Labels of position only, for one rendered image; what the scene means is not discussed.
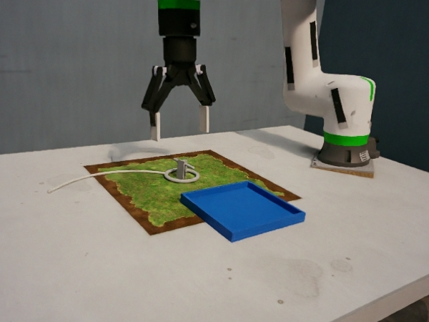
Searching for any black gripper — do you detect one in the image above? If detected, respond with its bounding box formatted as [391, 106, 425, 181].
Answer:
[141, 37, 216, 142]

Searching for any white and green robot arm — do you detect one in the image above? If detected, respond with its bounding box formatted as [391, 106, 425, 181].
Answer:
[157, 0, 380, 167]

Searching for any grey cable loop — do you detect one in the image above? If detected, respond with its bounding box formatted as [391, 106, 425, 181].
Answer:
[164, 168, 199, 183]

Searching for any green grass mat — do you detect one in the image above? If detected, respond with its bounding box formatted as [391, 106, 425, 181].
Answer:
[83, 150, 301, 236]

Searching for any blue tray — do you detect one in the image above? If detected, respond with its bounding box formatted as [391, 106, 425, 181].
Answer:
[180, 180, 306, 243]

